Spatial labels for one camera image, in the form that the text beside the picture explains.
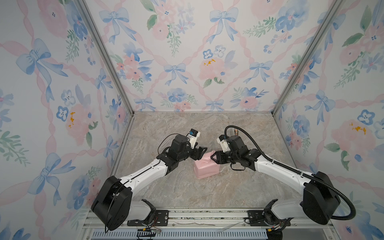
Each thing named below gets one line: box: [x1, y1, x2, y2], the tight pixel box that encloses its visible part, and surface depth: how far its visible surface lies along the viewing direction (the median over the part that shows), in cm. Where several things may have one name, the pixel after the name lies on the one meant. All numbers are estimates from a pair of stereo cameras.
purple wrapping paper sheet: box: [194, 150, 220, 180], surface depth 81 cm
